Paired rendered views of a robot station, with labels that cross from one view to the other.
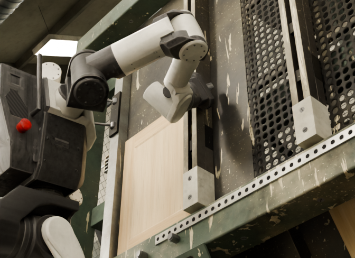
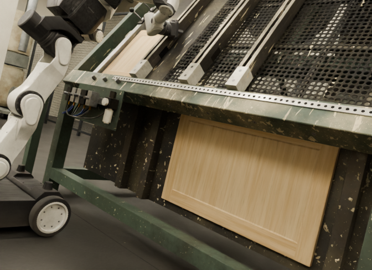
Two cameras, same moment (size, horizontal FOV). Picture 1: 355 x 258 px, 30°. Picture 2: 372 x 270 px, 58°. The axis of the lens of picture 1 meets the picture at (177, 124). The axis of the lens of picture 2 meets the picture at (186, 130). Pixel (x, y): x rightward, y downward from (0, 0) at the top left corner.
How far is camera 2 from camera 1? 0.52 m
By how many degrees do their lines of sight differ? 17
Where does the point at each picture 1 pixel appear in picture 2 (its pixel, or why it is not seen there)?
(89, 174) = (122, 33)
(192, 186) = (139, 66)
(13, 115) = not seen: outside the picture
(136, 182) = (130, 50)
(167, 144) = (151, 43)
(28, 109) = not seen: outside the picture
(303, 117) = (189, 69)
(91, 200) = (115, 44)
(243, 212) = (143, 89)
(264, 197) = (153, 89)
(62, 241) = (62, 50)
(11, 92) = not seen: outside the picture
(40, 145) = (79, 5)
